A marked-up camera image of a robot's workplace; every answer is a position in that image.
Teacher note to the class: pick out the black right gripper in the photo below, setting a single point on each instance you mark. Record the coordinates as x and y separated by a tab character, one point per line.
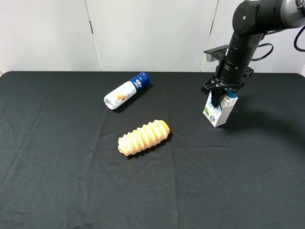
225	78

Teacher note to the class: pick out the white blue milk carton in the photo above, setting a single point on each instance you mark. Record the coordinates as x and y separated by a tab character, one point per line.
218	115

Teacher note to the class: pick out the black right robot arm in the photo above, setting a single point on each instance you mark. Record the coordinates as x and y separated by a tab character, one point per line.
252	21

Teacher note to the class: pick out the ridged golden bread roll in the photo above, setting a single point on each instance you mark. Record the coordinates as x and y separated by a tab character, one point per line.
144	137

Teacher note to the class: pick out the white bottle blue cap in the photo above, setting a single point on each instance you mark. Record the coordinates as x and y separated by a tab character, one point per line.
121	94

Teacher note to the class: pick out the black tablecloth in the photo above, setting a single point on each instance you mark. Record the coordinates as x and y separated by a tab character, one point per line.
60	167

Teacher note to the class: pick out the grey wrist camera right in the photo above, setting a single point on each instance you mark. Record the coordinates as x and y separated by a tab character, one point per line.
216	54

